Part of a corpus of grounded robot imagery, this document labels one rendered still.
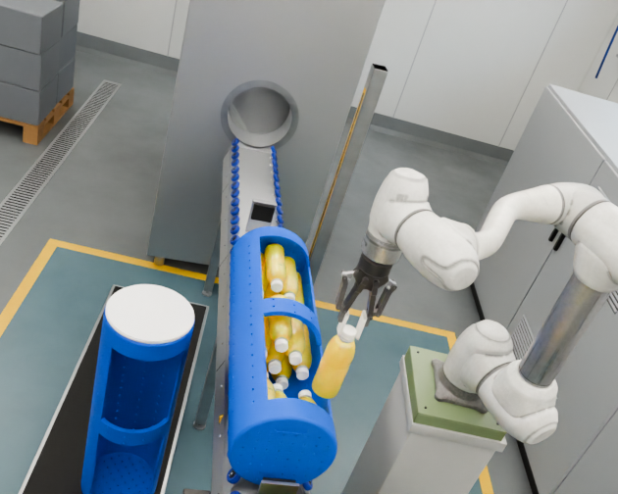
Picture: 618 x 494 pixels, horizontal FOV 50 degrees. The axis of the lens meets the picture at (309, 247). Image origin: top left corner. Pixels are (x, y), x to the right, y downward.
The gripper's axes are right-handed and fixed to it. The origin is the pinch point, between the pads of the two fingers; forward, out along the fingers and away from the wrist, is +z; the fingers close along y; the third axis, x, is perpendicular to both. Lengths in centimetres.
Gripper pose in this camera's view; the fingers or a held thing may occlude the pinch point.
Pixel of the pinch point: (351, 323)
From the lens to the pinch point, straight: 160.7
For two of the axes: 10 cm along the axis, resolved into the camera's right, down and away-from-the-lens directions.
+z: -2.7, 8.2, 5.2
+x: 0.5, 5.4, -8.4
